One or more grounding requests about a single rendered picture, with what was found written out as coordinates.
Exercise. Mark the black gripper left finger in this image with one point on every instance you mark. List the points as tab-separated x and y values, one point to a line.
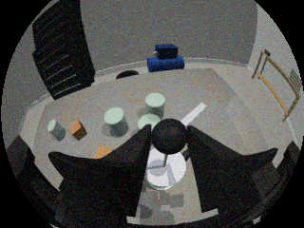
119	174

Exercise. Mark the glass coffee press with black handle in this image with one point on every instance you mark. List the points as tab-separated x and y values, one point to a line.
166	165

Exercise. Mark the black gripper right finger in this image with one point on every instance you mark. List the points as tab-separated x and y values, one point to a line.
219	171

